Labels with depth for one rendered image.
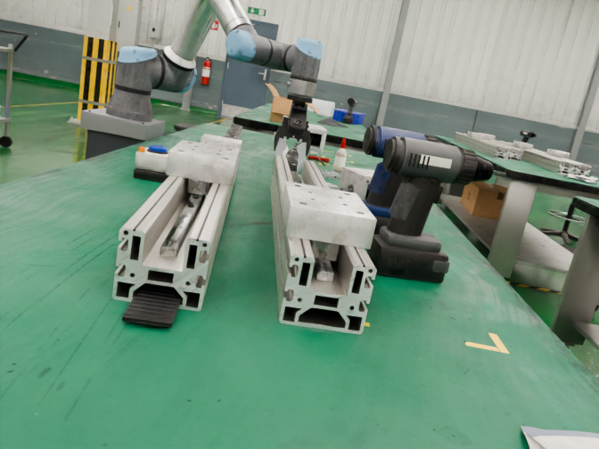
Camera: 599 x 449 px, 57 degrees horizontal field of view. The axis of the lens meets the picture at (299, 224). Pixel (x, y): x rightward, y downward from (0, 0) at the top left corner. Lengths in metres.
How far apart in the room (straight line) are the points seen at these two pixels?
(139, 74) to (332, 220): 1.32
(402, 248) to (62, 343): 0.53
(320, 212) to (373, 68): 11.66
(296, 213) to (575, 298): 2.31
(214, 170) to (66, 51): 12.64
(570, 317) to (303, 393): 2.45
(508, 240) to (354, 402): 3.20
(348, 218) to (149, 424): 0.36
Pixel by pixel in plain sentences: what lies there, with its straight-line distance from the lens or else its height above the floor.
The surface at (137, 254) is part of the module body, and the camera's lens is 0.66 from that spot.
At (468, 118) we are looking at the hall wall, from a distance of 12.66.
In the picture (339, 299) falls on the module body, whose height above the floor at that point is 0.82.
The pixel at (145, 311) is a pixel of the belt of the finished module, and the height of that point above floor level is 0.79.
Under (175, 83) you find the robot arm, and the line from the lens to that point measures 2.00.
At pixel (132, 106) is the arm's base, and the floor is 0.87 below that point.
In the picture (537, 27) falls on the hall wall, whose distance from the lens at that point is 13.09.
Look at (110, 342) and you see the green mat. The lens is 0.57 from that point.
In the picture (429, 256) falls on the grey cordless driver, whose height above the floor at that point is 0.82.
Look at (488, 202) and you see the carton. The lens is 5.01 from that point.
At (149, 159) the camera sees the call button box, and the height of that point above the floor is 0.83.
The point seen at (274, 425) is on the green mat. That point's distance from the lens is 0.48.
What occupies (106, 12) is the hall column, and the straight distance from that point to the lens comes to 7.71.
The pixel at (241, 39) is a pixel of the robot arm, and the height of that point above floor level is 1.13.
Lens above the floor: 1.05
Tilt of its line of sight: 14 degrees down
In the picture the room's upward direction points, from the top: 11 degrees clockwise
